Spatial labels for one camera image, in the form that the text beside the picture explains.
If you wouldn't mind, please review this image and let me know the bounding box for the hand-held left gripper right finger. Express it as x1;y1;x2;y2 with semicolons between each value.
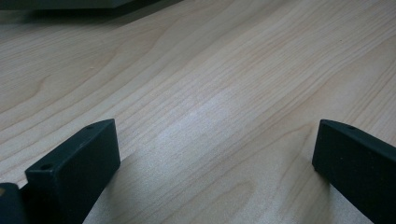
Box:
311;119;396;224

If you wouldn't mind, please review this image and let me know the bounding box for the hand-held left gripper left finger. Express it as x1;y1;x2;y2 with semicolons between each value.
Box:
24;118;121;224

